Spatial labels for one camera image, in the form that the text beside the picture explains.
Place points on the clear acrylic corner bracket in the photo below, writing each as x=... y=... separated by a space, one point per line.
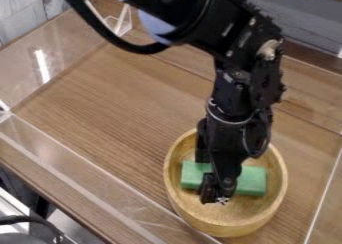
x=119 y=24

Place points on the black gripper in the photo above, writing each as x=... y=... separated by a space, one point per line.
x=226 y=141

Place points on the clear acrylic tray wall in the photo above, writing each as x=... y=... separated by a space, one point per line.
x=94 y=157

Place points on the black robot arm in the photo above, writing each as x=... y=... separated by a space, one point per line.
x=243 y=40

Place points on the brown wooden bowl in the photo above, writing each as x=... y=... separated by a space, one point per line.
x=246 y=212

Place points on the green rectangular block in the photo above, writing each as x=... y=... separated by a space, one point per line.
x=251 y=181

